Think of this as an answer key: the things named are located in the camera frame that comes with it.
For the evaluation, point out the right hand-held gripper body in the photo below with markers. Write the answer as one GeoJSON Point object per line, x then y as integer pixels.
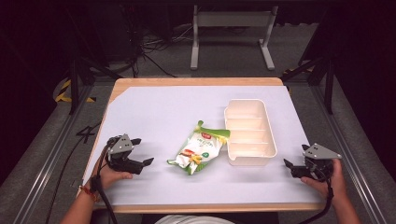
{"type": "Point", "coordinates": [319, 152]}

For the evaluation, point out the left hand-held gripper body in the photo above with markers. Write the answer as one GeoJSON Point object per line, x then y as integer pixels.
{"type": "Point", "coordinates": [120, 146]}

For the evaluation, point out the white divided plastic tray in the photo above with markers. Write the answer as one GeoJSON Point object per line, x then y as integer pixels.
{"type": "Point", "coordinates": [250, 132]}

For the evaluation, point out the green and white snack bag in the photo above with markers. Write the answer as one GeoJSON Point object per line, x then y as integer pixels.
{"type": "Point", "coordinates": [199, 151]}

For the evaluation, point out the person's left hand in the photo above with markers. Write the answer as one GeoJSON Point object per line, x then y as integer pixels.
{"type": "Point", "coordinates": [109, 179]}

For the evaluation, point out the person's right hand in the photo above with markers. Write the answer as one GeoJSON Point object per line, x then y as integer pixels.
{"type": "Point", "coordinates": [337, 183]}

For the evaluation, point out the white table mat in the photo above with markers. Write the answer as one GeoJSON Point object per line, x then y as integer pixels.
{"type": "Point", "coordinates": [171, 105]}

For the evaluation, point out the black metal stand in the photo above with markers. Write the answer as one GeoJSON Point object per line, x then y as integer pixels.
{"type": "Point", "coordinates": [329, 84]}
{"type": "Point", "coordinates": [74, 84]}

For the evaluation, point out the person's white clothing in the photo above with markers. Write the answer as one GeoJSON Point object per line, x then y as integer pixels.
{"type": "Point", "coordinates": [193, 219]}

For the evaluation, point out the aluminium rail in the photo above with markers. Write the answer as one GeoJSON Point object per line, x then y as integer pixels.
{"type": "Point", "coordinates": [351, 168]}
{"type": "Point", "coordinates": [46, 174]}

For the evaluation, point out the white metal frame stand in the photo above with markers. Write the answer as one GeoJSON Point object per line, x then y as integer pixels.
{"type": "Point", "coordinates": [233, 18]}

